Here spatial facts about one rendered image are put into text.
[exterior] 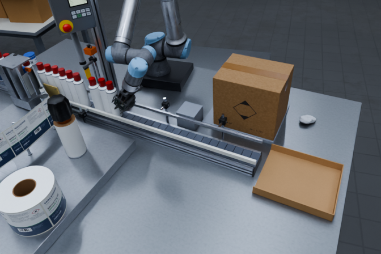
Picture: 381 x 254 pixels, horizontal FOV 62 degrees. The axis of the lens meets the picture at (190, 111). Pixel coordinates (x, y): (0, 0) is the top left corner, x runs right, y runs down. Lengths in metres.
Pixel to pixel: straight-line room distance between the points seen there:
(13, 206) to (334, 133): 1.36
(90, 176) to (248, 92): 0.74
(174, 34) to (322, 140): 0.90
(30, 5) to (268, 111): 2.42
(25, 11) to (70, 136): 2.05
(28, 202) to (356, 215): 1.95
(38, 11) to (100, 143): 1.92
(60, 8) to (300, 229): 1.30
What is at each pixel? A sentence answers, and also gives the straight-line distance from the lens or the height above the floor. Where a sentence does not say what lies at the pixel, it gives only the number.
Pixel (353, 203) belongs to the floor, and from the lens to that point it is 2.49.
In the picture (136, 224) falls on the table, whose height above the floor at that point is 0.83.
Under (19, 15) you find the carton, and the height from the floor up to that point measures 0.85.
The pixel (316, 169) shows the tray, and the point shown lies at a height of 0.83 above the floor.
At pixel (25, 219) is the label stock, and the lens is 1.24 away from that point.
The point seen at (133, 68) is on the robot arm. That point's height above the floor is 1.23.
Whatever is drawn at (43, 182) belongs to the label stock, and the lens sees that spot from 1.26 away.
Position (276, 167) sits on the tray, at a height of 0.83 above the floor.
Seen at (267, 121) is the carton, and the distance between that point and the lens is 1.44.
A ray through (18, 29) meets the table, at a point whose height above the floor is 0.78.
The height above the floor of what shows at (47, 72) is 1.05.
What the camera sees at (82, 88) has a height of 1.01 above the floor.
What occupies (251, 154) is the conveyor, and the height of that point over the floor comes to 0.88.
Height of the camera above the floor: 1.89
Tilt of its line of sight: 39 degrees down
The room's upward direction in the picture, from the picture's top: 4 degrees counter-clockwise
